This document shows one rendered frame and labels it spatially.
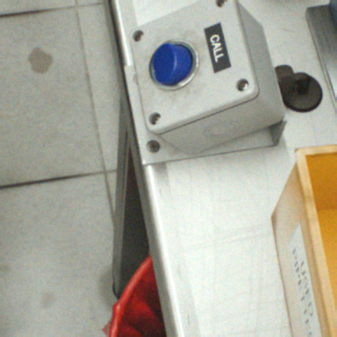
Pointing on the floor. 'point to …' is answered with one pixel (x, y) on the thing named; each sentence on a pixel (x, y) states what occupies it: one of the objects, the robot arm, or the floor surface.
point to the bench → (213, 193)
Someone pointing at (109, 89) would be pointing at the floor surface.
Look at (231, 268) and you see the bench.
